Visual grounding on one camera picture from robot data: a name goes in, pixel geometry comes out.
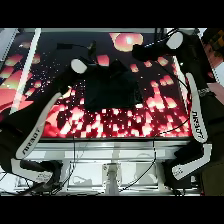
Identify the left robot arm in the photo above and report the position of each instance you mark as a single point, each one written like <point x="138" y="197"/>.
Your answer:
<point x="33" y="133"/>

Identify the person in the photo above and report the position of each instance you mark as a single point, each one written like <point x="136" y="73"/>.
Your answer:
<point x="217" y="100"/>

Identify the dark blue jeans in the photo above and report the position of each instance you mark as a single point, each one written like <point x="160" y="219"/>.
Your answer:
<point x="111" y="86"/>

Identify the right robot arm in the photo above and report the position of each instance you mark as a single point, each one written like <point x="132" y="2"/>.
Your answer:
<point x="197" y="110"/>

